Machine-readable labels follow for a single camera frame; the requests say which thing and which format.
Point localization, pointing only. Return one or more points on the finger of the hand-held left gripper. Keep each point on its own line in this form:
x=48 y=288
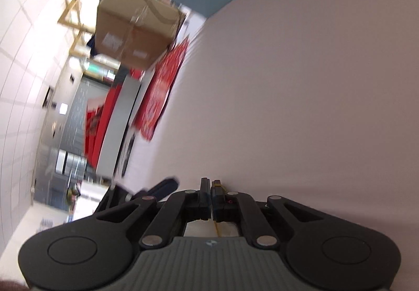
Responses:
x=165 y=185

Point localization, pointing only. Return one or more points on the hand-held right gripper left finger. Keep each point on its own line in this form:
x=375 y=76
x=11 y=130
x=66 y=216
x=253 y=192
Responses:
x=204 y=201

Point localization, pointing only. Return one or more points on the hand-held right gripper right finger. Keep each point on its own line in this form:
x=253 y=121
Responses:
x=218 y=204

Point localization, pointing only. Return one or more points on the grey marker pen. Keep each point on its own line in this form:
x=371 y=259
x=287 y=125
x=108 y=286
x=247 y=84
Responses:
x=129 y=153

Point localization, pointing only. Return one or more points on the red and white box stack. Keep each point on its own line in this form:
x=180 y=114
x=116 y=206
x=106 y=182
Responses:
x=98 y=127

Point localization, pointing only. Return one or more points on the white gift box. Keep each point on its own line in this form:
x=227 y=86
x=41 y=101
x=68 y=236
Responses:
x=118 y=120

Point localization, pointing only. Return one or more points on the red printed paper decoration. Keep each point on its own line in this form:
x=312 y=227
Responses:
x=160 y=91

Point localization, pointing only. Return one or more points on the blue cloth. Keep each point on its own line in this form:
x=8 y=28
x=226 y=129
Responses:
x=92 y=43

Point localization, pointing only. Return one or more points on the brown cardboard box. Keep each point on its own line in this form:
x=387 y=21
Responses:
x=137 y=28

